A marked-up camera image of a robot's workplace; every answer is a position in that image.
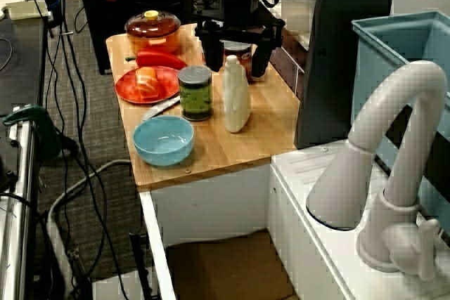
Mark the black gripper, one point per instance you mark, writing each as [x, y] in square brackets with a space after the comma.
[240, 1]

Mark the white plastic bottle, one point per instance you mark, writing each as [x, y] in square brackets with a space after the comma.
[235, 103]

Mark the brown beans can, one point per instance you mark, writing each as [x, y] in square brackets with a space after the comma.
[242, 57]

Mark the green peas can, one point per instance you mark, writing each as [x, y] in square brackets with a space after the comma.
[195, 96]

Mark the red toy pepper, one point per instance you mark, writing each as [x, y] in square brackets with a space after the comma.
[158, 58]

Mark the orange toy pot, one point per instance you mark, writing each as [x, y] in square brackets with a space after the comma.
[154, 45]

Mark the toy salmon slice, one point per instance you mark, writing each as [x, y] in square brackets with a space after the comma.
[147, 82]

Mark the dark tiled shelf unit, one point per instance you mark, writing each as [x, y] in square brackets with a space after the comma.
[334, 68]

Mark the brown pot lid yellow knob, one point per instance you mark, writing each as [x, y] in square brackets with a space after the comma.
[140, 26]

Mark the light blue bowl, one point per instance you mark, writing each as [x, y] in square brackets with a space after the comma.
[163, 142]

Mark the red-orange plate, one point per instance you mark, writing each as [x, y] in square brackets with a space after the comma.
[126, 87]

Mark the black cabinet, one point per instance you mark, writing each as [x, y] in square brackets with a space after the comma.
[112, 15]

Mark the teal plastic bin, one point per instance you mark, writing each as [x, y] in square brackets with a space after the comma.
[372, 78]

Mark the white toy sink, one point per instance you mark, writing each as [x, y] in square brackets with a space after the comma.
[218, 201]

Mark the grey toy faucet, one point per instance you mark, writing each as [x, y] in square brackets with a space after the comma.
[404, 173]

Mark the green clamp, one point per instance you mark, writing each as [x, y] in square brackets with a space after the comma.
[38, 121]

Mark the black rod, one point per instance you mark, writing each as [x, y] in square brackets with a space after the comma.
[139, 261]

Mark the aluminium rail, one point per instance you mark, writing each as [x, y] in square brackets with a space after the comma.
[17, 226]

